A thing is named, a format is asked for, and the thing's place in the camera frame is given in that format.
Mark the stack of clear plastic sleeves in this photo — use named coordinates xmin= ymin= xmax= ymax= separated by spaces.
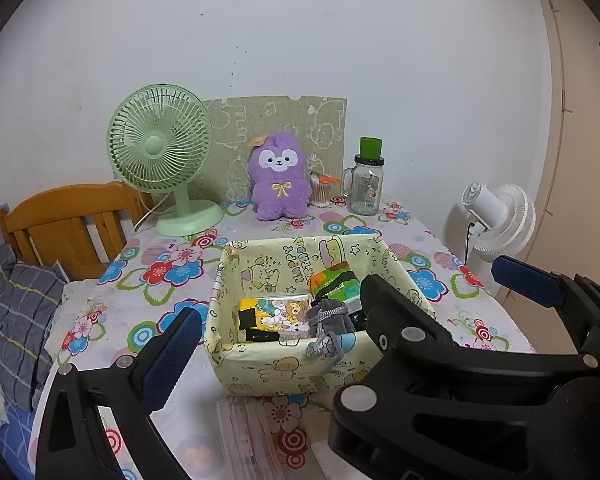
xmin=215 ymin=395 xmax=287 ymax=480

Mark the purple plush toy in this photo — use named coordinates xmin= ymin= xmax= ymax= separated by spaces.
xmin=247 ymin=131 xmax=314 ymax=222

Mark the white fan cable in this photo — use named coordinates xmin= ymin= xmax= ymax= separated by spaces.
xmin=132 ymin=194 xmax=174 ymax=234

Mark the printed green cardboard sheet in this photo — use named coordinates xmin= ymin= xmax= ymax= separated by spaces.
xmin=200 ymin=94 xmax=349 ymax=207

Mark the grey plaid pillow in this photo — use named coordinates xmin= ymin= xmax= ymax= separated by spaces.
xmin=0 ymin=242 xmax=69 ymax=414

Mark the green plastic cylinder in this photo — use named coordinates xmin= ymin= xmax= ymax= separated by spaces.
xmin=359 ymin=136 xmax=384 ymax=160

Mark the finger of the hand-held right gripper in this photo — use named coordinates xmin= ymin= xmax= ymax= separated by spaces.
xmin=327 ymin=274 xmax=589 ymax=480
xmin=490 ymin=255 xmax=600 ymax=374

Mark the white standing fan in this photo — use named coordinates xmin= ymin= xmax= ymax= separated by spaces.
xmin=461 ymin=181 xmax=537 ymax=264

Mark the green orange tissue pack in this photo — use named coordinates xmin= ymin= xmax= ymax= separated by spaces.
xmin=310 ymin=261 xmax=365 ymax=306

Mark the green desk fan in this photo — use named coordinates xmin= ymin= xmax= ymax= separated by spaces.
xmin=106 ymin=84 xmax=225 ymax=237

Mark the glass mug jar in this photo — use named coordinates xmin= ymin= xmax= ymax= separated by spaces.
xmin=341 ymin=156 xmax=385 ymax=215

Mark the black fan cable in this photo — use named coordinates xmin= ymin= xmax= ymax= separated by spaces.
xmin=463 ymin=219 xmax=477 ymax=267

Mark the cotton swab jar orange lid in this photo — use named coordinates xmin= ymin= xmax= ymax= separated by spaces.
xmin=308 ymin=170 xmax=341 ymax=209

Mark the cartoon printed yellow tissue pack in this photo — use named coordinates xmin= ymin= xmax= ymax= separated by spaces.
xmin=237 ymin=294 xmax=315 ymax=347

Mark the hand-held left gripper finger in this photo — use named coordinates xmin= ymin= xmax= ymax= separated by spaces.
xmin=34 ymin=307 xmax=204 ymax=480

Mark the blue bedsheet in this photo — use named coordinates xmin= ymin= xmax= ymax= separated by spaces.
xmin=0 ymin=400 xmax=39 ymax=480

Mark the beige door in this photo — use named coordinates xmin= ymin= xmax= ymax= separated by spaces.
xmin=529 ymin=0 xmax=600 ymax=313

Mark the yellow printed fabric storage box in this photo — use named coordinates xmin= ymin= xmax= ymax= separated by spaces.
xmin=203 ymin=234 xmax=437 ymax=397

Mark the grey drawstring pouch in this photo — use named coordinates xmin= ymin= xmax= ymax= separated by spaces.
xmin=305 ymin=298 xmax=357 ymax=360

